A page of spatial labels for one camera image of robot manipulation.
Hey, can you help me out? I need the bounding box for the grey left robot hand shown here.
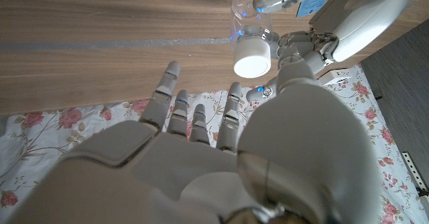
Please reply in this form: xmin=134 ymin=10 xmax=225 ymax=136
xmin=246 ymin=0 xmax=422 ymax=103

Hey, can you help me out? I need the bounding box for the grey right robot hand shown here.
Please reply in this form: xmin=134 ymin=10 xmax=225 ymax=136
xmin=8 ymin=54 xmax=381 ymax=224

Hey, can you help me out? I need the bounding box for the clear bottle with white cap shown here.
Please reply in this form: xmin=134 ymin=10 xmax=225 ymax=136
xmin=230 ymin=0 xmax=274 ymax=79

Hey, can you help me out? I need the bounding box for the blue card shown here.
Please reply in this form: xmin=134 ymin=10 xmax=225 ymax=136
xmin=296 ymin=0 xmax=332 ymax=18

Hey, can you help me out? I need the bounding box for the floral rose backdrop cloth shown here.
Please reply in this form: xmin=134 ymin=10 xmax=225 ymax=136
xmin=0 ymin=64 xmax=429 ymax=224

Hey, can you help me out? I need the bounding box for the white perforated metal rail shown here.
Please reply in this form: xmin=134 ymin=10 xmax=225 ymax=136
xmin=402 ymin=152 xmax=429 ymax=198

